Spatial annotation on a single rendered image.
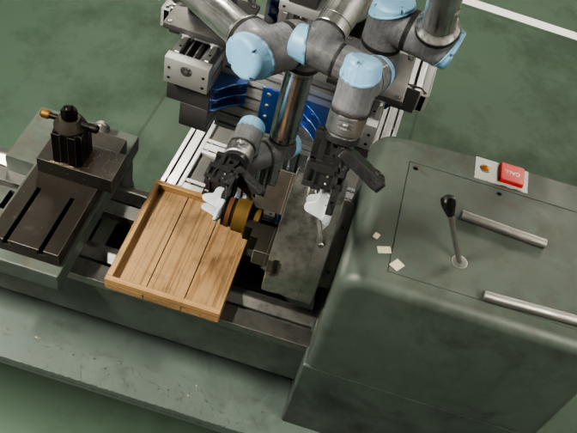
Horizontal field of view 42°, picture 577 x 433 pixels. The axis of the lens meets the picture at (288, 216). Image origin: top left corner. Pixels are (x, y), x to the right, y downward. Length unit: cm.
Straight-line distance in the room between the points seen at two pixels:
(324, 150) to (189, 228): 67
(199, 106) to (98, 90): 150
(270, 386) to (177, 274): 47
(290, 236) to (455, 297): 38
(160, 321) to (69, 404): 82
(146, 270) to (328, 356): 52
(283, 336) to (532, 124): 261
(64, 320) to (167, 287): 46
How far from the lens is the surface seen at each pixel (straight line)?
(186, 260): 196
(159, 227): 203
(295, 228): 166
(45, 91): 373
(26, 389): 279
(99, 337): 224
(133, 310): 200
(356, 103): 140
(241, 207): 178
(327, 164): 146
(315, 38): 153
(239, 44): 176
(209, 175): 184
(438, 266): 163
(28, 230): 192
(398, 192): 174
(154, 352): 221
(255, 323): 190
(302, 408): 206
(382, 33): 207
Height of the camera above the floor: 248
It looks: 49 degrees down
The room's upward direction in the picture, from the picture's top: 15 degrees clockwise
